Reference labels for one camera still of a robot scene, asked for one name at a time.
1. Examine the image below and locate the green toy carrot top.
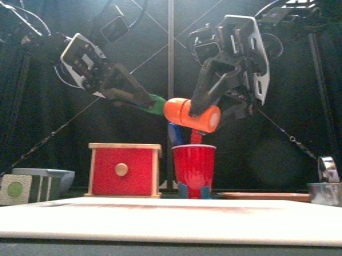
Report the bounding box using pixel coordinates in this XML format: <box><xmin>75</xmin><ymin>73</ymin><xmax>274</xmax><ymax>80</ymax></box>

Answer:
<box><xmin>138</xmin><ymin>93</ymin><xmax>169</xmax><ymax>117</ymax></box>

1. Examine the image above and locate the red wooden box with knob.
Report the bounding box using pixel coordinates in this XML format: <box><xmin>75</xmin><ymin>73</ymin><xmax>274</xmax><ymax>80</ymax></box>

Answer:
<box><xmin>83</xmin><ymin>142</ymin><xmax>165</xmax><ymax>199</ymax></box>

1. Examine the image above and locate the red plastic cup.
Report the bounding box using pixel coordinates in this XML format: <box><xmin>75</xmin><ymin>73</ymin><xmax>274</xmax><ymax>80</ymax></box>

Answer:
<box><xmin>171</xmin><ymin>143</ymin><xmax>218</xmax><ymax>200</ymax></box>

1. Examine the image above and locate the brown wooden board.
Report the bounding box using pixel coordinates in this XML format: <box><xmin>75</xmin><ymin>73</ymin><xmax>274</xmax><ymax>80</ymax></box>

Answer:
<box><xmin>217</xmin><ymin>191</ymin><xmax>312</xmax><ymax>203</ymax></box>

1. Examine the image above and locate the green white striped block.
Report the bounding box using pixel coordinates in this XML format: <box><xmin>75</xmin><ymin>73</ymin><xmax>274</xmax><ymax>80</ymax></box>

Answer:
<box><xmin>28</xmin><ymin>175</ymin><xmax>63</xmax><ymax>203</ymax></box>

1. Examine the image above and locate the silver metal pot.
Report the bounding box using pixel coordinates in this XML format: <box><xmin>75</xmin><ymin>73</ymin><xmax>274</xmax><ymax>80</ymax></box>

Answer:
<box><xmin>306</xmin><ymin>181</ymin><xmax>342</xmax><ymax>207</ymax></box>

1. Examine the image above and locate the white cutting board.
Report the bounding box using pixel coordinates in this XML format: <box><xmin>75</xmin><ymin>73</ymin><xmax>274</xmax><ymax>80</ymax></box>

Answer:
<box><xmin>0</xmin><ymin>196</ymin><xmax>342</xmax><ymax>248</ymax></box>

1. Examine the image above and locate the white block with green dot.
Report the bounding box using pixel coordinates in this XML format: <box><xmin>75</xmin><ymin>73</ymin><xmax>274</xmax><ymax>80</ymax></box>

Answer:
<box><xmin>0</xmin><ymin>173</ymin><xmax>35</xmax><ymax>206</ymax></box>

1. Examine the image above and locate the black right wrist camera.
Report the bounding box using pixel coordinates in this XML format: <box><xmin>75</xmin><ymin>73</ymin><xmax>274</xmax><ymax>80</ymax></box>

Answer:
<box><xmin>190</xmin><ymin>29</ymin><xmax>223</xmax><ymax>65</ymax></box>

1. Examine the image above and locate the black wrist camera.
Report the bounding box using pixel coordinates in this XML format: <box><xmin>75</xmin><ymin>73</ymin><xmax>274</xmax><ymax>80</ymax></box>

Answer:
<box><xmin>190</xmin><ymin>29</ymin><xmax>223</xmax><ymax>65</ymax></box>
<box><xmin>91</xmin><ymin>4</ymin><xmax>131</xmax><ymax>45</ymax></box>

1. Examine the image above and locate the grey vertical frame pole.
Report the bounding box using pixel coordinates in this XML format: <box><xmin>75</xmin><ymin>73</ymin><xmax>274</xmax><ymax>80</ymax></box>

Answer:
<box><xmin>167</xmin><ymin>0</ymin><xmax>177</xmax><ymax>192</ymax></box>

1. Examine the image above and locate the red utensil handle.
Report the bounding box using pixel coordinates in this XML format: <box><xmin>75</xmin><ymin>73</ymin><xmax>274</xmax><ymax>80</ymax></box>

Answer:
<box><xmin>190</xmin><ymin>129</ymin><xmax>205</xmax><ymax>145</ymax></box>

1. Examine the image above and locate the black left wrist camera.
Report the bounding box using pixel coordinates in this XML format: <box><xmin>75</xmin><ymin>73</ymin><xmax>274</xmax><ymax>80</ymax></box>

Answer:
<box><xmin>91</xmin><ymin>4</ymin><xmax>131</xmax><ymax>45</ymax></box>

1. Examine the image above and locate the blue utensil handle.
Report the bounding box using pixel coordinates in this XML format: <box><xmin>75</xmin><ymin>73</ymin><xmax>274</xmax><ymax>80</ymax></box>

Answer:
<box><xmin>167</xmin><ymin>122</ymin><xmax>186</xmax><ymax>147</ymax></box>

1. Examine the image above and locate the silver metal ring handle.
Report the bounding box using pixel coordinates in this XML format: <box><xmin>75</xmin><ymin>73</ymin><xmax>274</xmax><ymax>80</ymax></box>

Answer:
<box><xmin>316</xmin><ymin>156</ymin><xmax>342</xmax><ymax>184</ymax></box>

